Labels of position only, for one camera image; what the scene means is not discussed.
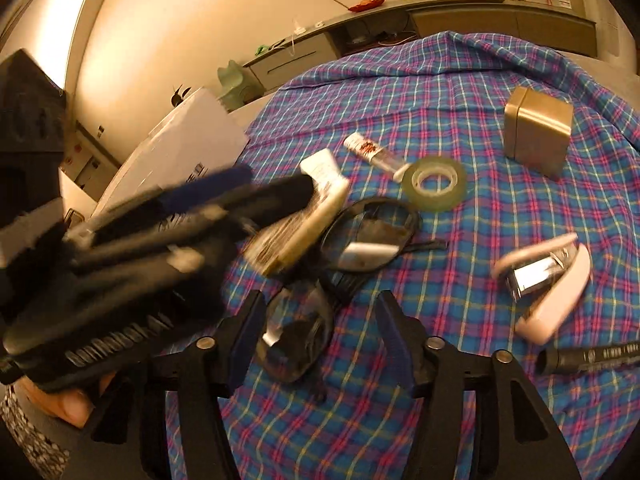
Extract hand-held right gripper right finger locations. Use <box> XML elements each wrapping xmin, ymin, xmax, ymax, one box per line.
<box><xmin>375</xmin><ymin>290</ymin><xmax>583</xmax><ymax>480</ymax></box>

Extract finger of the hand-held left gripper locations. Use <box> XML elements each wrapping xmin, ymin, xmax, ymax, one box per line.
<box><xmin>87</xmin><ymin>165</ymin><xmax>256</xmax><ymax>233</ymax></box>
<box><xmin>95</xmin><ymin>175</ymin><xmax>316</xmax><ymax>262</ymax></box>

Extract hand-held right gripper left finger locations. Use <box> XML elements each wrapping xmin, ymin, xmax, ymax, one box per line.
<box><xmin>60</xmin><ymin>290</ymin><xmax>268</xmax><ymax>480</ymax></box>

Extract white squeeze tube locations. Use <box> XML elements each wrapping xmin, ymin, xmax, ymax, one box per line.
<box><xmin>245</xmin><ymin>149</ymin><xmax>352</xmax><ymax>277</ymax></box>

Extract black glasses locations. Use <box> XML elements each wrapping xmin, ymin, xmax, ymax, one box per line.
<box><xmin>257</xmin><ymin>197</ymin><xmax>448</xmax><ymax>401</ymax></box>

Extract white cardboard box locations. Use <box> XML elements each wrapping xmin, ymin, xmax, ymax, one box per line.
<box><xmin>60</xmin><ymin>86</ymin><xmax>251</xmax><ymax>226</ymax></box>

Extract pink white stapler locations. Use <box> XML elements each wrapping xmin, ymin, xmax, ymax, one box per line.
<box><xmin>490</xmin><ymin>232</ymin><xmax>593</xmax><ymax>346</ymax></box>

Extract person's left forearm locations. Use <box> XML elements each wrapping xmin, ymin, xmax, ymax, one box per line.
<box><xmin>0</xmin><ymin>390</ymin><xmax>71</xmax><ymax>480</ymax></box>

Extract person's left hand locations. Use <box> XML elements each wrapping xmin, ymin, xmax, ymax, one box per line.
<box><xmin>22</xmin><ymin>370</ymin><xmax>118</xmax><ymax>428</ymax></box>

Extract small white red-print tube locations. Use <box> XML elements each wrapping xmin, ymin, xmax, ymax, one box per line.
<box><xmin>344</xmin><ymin>132</ymin><xmax>412</xmax><ymax>183</ymax></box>

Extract green plastic chair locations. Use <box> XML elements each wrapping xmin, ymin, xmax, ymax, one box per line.
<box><xmin>217</xmin><ymin>60</ymin><xmax>266</xmax><ymax>113</ymax></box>

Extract blue plaid cloth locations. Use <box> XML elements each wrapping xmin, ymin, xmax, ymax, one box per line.
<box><xmin>165</xmin><ymin>31</ymin><xmax>640</xmax><ymax>480</ymax></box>

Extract clear tape roll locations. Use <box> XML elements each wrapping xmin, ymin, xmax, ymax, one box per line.
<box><xmin>401</xmin><ymin>156</ymin><xmax>468</xmax><ymax>212</ymax></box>

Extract black marker pen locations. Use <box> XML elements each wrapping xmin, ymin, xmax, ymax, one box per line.
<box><xmin>535</xmin><ymin>340</ymin><xmax>640</xmax><ymax>376</ymax></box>

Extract gold tin box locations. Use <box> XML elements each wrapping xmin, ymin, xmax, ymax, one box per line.
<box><xmin>503</xmin><ymin>86</ymin><xmax>573</xmax><ymax>181</ymax></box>

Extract grey long cabinet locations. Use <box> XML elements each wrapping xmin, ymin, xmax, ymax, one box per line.
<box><xmin>242</xmin><ymin>0</ymin><xmax>598</xmax><ymax>98</ymax></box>

